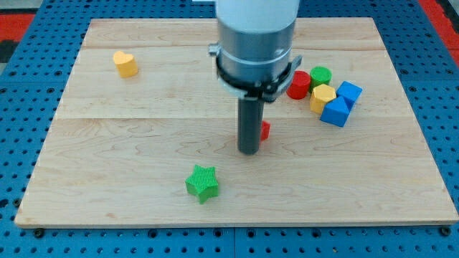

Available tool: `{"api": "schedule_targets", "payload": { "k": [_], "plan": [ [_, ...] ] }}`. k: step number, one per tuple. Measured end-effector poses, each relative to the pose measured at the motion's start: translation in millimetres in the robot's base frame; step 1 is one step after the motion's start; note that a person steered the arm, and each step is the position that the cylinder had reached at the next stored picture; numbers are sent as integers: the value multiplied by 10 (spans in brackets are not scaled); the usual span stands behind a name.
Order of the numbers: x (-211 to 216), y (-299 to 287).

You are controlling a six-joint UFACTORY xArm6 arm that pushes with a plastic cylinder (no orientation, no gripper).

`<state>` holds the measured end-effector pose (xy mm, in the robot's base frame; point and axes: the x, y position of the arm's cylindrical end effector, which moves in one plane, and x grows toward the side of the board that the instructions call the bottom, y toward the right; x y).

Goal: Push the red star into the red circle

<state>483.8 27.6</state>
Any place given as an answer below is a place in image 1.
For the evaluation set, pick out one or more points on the red star block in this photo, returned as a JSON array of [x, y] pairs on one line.
[[265, 130]]

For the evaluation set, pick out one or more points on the green cylinder block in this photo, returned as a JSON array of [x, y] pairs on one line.
[[319, 75]]

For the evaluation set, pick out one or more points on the light wooden board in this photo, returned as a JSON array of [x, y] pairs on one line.
[[119, 150]]

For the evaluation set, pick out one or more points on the blue cube block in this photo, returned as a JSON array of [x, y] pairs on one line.
[[349, 92]]

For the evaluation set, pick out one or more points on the yellow hexagon block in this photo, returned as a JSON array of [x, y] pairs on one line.
[[320, 96]]

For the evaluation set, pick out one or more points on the yellow heart block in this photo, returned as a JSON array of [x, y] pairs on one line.
[[125, 64]]

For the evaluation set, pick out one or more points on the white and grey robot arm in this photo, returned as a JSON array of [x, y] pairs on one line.
[[255, 38]]

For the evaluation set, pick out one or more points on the green star block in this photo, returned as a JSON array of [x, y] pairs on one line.
[[203, 183]]

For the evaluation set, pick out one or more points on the red cylinder block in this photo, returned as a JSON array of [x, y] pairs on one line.
[[299, 86]]

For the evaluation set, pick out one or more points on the blue pentagon block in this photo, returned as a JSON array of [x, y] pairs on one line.
[[335, 112]]

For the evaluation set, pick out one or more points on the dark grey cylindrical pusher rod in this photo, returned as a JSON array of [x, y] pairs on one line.
[[249, 125]]

